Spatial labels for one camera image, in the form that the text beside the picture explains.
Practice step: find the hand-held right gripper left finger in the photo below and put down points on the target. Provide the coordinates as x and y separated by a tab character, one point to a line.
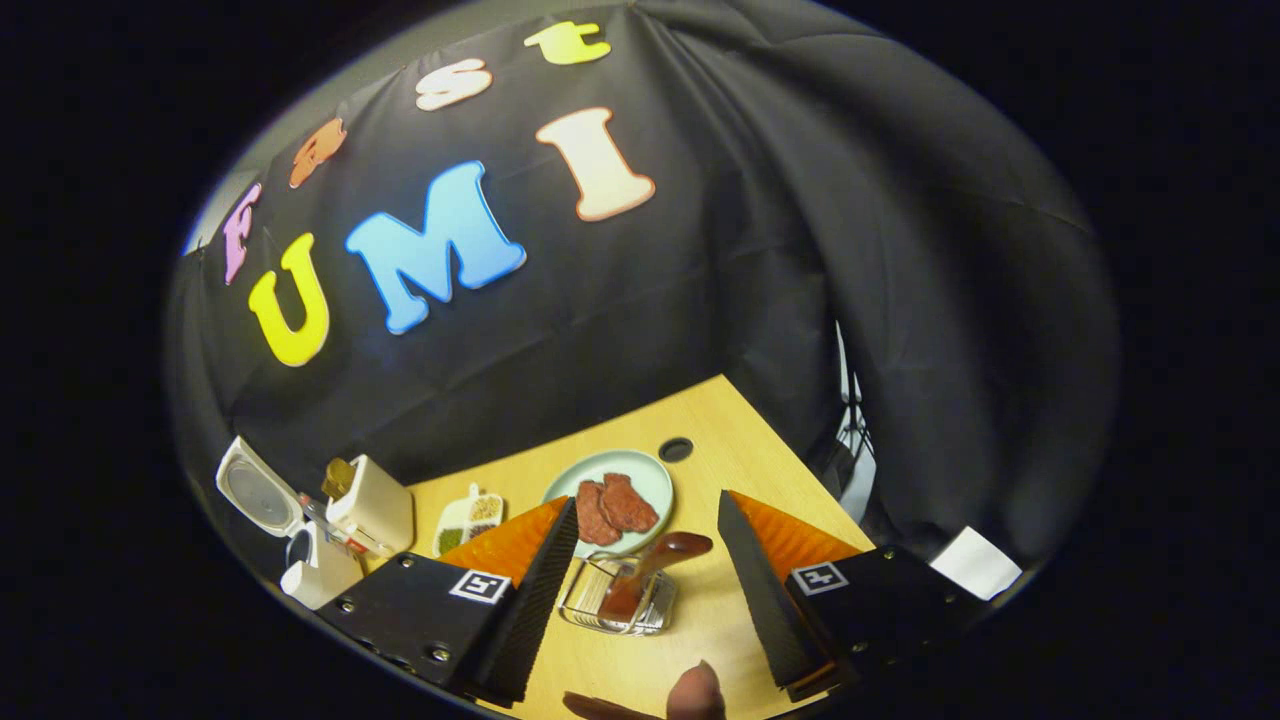
535	600

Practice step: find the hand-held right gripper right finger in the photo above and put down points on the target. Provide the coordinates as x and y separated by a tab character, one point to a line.
765	600

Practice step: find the dark wooden spoon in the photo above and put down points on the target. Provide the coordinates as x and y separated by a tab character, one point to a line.
680	548

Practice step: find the white rice cooker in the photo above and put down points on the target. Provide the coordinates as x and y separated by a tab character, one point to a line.
260	490

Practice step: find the dark red beans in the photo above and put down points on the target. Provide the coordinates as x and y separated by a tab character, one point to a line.
478	530

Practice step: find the white divided grain tray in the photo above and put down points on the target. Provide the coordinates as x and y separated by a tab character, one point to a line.
472	520

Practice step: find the yellow soybeans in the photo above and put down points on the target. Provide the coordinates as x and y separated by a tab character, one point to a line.
487	508

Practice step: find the green mung beans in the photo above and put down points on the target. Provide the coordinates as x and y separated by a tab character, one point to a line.
450	540

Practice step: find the reddish brown meat piece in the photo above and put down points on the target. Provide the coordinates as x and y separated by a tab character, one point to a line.
630	505
595	515

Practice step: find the pale green plate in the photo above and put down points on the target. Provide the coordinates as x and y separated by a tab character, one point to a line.
650	475

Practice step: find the black table grommet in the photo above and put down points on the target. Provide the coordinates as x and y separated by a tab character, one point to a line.
676	449

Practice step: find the white toaster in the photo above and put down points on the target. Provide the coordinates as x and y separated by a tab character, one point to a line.
380	510

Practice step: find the white tripod stand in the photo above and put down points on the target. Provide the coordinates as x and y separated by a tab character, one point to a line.
855	440

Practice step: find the white paper sheet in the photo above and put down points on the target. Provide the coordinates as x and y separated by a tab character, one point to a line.
975	562

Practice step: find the clear water bottle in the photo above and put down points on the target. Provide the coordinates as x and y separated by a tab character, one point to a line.
335	525

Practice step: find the brown toast slice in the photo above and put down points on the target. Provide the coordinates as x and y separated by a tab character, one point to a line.
338	478

